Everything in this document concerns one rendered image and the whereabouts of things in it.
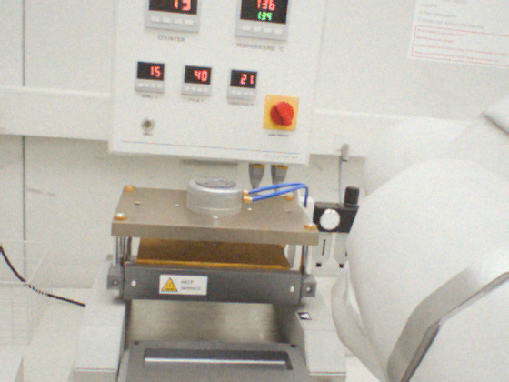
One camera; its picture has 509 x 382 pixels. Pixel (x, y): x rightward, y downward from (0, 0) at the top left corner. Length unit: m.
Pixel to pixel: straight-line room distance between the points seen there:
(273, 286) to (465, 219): 0.54
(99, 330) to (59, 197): 0.69
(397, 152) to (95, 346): 0.43
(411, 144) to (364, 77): 0.96
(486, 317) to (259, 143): 0.76
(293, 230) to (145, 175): 0.65
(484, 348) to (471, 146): 0.18
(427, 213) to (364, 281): 0.04
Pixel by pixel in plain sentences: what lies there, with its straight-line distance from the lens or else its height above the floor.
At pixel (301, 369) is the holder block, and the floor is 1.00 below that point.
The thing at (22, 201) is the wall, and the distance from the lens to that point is 1.40.
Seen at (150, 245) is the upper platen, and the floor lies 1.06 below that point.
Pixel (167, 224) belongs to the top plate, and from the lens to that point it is 0.74.
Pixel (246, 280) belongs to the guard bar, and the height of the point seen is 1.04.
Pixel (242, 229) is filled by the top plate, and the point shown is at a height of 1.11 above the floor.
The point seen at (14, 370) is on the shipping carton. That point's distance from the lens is 0.96.
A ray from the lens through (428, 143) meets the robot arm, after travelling 0.44.
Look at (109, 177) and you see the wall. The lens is 1.36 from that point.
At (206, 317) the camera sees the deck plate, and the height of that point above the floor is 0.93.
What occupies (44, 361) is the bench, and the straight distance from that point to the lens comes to 1.15.
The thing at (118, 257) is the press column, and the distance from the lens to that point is 0.77.
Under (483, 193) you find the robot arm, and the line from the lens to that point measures 0.26.
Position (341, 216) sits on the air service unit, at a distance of 0.99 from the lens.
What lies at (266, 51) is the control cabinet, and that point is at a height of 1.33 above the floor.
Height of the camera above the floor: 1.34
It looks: 15 degrees down
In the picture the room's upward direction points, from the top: 6 degrees clockwise
